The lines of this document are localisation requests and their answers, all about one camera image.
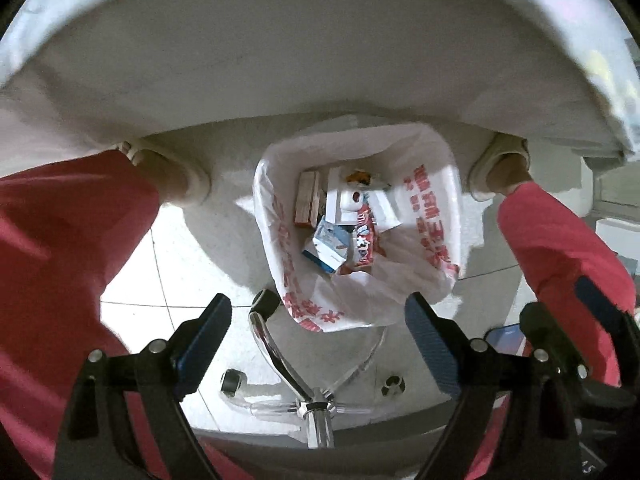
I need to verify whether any red candy bar wrapper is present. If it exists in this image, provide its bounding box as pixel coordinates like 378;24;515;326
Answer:
340;204;380;274

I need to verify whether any white orange snack packet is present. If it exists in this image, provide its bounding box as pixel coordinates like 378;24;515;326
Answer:
345;169;392;190

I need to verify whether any red white ointment box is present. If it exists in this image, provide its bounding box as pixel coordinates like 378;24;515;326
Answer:
324;166;400;233

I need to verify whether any white plastic trash bag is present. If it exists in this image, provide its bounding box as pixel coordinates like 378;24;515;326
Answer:
253;124;461;333

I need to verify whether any red trouser right leg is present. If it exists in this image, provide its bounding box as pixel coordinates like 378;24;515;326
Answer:
470;181;639;480

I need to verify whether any red trouser leg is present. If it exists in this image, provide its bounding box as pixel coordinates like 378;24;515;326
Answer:
1;148;245;479
470;181;639;480

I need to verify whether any chrome chair base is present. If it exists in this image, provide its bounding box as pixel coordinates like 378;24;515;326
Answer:
220;289;395;448

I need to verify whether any red trouser left leg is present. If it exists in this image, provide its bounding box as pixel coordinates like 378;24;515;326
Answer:
1;148;245;479

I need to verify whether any right beige slipper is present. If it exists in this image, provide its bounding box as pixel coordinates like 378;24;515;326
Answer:
468;133;533;202

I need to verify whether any beige slipper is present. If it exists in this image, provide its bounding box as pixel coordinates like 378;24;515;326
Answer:
468;133;533;202
115;139;212;208

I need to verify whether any left beige slipper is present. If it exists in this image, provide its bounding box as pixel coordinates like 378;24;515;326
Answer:
115;139;212;208

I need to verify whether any blue white box in bag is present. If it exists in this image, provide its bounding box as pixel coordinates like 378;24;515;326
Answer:
302;218;352;274

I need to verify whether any grey circle-patterned bed sheet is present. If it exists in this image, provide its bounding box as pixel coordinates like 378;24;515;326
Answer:
1;0;639;172

